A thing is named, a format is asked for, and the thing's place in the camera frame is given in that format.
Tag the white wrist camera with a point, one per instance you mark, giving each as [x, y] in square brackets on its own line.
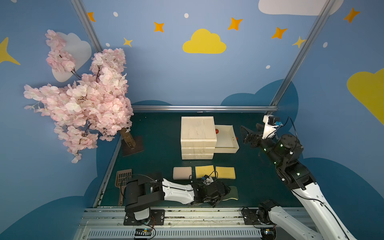
[272, 124]
[207, 180]

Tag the aluminium front rail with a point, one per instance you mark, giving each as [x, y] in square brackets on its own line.
[182, 224]

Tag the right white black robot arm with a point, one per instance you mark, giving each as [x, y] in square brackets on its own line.
[284, 153]

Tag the right small circuit board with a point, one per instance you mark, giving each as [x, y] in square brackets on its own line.
[268, 234]

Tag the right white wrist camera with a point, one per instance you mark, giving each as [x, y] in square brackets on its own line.
[272, 124]

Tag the dark tree base plate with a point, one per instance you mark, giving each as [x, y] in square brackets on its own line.
[130, 149]

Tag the brown slotted spatula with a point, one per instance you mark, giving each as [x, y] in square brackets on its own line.
[122, 178]

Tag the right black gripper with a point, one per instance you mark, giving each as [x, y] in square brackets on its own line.
[256, 139]

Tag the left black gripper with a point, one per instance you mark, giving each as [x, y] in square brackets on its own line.
[216, 190]

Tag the left green circuit board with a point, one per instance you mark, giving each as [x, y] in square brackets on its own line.
[143, 234]

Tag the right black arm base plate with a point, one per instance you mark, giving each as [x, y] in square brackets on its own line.
[256, 216]

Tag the cream drawer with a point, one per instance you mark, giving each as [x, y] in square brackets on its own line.
[226, 140]

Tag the green scouring sponge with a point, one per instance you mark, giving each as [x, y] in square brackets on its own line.
[232, 195]

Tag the pink cherry blossom tree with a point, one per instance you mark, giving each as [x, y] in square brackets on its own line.
[94, 107]

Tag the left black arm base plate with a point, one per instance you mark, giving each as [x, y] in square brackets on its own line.
[153, 217]

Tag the cream drawer cabinet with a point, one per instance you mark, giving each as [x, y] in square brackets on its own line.
[198, 138]

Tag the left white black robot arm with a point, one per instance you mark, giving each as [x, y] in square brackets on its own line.
[138, 193]

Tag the pink white sponge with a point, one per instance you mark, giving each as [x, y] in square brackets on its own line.
[182, 173]

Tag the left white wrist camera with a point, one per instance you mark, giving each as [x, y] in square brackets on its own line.
[207, 180]

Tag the yellow sponge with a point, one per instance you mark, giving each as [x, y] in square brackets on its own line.
[201, 171]
[226, 173]

